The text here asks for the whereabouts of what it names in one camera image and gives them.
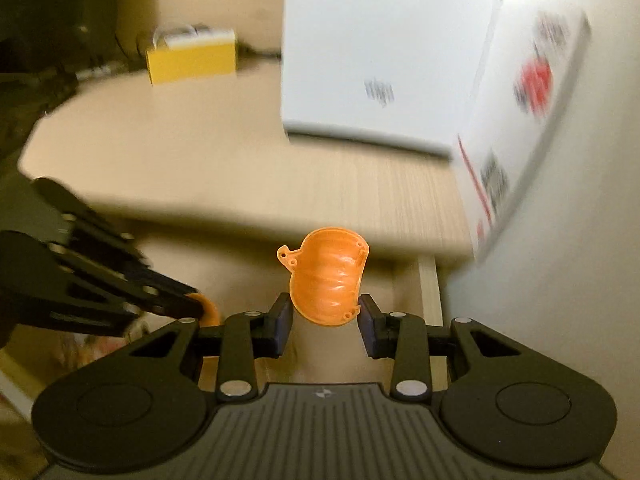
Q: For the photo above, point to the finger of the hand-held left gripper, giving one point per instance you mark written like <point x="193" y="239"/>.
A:
<point x="85" y="220"/>
<point x="170" y="300"/>

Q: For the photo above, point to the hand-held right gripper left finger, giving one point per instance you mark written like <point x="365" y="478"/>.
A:
<point x="281" y="329"/>

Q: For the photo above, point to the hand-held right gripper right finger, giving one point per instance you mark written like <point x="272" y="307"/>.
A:
<point x="369" y="329"/>

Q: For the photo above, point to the orange round object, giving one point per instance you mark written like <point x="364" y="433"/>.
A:
<point x="210" y="310"/>

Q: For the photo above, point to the orange plastic pumpkin shell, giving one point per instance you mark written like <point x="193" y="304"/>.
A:
<point x="325" y="280"/>

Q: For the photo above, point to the pile of colourful small toys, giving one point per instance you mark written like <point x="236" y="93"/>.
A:
<point x="100" y="342"/>

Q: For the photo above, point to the yellow box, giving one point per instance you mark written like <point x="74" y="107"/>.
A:
<point x="192" y="60"/>

